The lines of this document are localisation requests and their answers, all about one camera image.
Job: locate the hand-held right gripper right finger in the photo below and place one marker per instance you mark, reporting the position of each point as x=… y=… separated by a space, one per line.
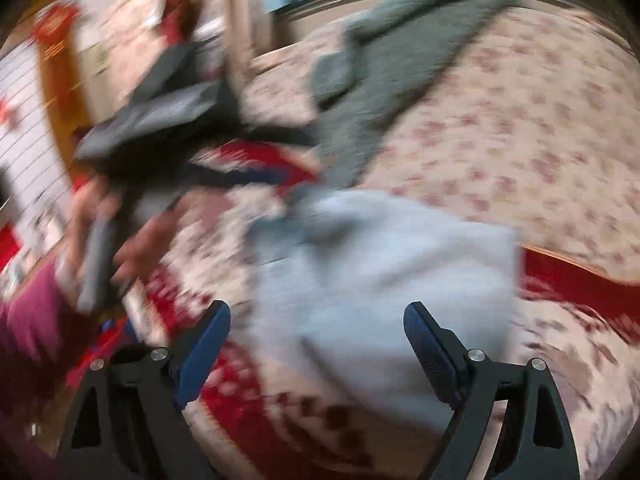
x=432 y=350

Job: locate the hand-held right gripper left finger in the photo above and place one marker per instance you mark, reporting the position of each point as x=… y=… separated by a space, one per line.
x=205 y=350

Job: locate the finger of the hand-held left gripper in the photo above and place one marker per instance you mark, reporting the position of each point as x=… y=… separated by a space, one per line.
x=280 y=135
x=250 y=176

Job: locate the light blue fleece pants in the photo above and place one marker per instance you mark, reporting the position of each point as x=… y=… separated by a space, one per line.
x=380 y=280

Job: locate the person's left forearm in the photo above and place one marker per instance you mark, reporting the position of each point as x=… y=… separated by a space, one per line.
x=27 y=310

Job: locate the person's left hand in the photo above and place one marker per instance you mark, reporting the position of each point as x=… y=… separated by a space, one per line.
x=145 y=240

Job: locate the wooden door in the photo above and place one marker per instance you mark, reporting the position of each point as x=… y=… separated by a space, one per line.
x=60 y=105

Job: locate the green fleece garment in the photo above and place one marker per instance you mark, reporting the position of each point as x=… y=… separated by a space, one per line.
x=395 y=75

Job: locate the red and white floral blanket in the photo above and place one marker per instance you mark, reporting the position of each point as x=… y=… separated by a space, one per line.
x=310 y=435

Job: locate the pink floral bedsheet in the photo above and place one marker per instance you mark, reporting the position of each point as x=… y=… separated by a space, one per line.
x=530 y=130

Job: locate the red wall decoration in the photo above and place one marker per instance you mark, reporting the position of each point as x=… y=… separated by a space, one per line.
x=55 y=30

